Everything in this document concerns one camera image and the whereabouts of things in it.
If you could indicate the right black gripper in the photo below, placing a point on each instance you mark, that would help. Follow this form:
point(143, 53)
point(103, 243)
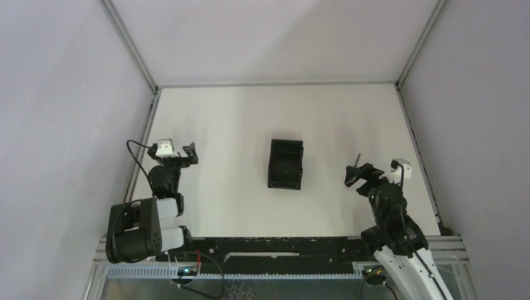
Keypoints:
point(354, 173)

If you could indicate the white slotted cable duct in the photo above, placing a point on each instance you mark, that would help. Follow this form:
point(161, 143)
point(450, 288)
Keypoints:
point(166, 272)

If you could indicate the left controller board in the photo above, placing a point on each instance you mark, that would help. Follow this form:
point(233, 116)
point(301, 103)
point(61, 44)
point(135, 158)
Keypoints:
point(187, 271)

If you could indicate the aluminium frame rail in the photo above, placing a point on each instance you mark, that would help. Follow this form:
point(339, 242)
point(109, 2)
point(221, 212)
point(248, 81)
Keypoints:
point(445, 249)

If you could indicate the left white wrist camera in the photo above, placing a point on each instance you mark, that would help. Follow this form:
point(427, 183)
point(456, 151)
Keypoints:
point(165, 148)

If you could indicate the black plastic bin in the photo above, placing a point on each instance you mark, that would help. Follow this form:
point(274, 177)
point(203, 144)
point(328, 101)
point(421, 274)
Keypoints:
point(285, 168)

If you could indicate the right controller board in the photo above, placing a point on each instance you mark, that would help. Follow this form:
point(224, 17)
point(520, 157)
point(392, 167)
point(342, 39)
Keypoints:
point(375, 277)

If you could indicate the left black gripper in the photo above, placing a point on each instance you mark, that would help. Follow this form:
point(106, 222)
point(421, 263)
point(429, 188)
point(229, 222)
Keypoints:
point(173, 159)

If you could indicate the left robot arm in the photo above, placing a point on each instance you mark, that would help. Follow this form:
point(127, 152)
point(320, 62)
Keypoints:
point(139, 229)

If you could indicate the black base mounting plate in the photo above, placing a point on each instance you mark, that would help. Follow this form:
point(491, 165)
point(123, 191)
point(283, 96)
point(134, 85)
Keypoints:
point(254, 265)

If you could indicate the controller board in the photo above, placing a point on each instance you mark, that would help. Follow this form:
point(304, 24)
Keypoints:
point(187, 271)
point(375, 277)

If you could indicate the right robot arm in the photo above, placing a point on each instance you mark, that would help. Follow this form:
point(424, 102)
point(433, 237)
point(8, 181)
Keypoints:
point(396, 241)

